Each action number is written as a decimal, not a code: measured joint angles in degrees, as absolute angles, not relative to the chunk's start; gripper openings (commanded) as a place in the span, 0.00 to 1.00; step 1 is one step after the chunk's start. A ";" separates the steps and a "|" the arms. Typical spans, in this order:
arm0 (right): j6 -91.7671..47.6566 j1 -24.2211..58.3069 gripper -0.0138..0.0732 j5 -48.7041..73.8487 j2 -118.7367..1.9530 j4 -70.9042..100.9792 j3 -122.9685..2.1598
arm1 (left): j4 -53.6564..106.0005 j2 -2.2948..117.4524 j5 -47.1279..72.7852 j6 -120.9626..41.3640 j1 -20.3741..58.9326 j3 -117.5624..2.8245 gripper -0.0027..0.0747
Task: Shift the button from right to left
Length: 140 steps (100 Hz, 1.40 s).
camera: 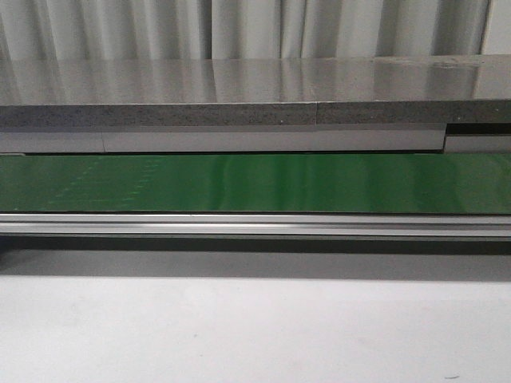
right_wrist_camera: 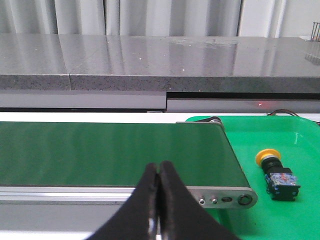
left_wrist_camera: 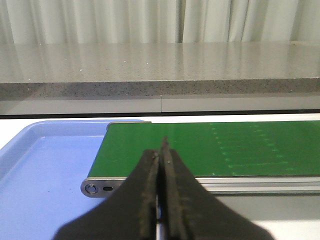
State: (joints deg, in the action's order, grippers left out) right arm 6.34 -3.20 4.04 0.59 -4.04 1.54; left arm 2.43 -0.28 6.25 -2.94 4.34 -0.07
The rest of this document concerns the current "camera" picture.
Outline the grey speckled bench slab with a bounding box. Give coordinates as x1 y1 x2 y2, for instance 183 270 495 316
1 55 510 127

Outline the green conveyor belt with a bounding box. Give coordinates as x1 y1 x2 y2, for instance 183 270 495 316
1 153 510 215

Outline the white pleated curtain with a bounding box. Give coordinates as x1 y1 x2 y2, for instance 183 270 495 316
1 1 510 60

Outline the aluminium front conveyor rail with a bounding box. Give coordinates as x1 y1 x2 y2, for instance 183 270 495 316
1 213 510 239

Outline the grey rear conveyor rail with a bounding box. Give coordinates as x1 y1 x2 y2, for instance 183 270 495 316
1 123 510 154

